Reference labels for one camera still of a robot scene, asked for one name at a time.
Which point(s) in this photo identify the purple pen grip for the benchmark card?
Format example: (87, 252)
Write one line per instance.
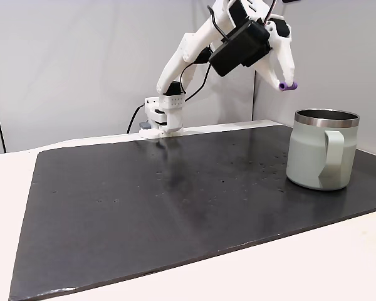
(289, 86)

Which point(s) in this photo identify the pale green steel-rimmed cup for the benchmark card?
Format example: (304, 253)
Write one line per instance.
(313, 156)

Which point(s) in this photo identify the grey table clamp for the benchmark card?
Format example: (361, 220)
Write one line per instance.
(144, 126)

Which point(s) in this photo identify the black table mat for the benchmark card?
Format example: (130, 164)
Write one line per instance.
(144, 219)

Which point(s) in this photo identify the black wall fixture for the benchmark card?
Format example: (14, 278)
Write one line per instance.
(290, 1)

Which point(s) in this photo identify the black camera box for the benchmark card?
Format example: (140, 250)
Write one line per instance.
(238, 50)

